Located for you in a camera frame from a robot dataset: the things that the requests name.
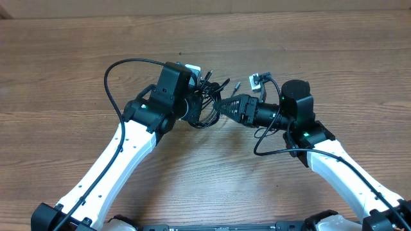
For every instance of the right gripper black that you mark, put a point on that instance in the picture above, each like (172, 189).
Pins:
(241, 100)

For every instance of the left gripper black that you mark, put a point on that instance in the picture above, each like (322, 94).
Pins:
(193, 115)

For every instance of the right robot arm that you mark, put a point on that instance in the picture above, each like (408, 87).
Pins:
(376, 207)

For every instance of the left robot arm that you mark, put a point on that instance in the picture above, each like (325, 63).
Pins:
(142, 124)

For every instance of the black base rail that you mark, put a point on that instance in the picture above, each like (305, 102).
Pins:
(277, 226)

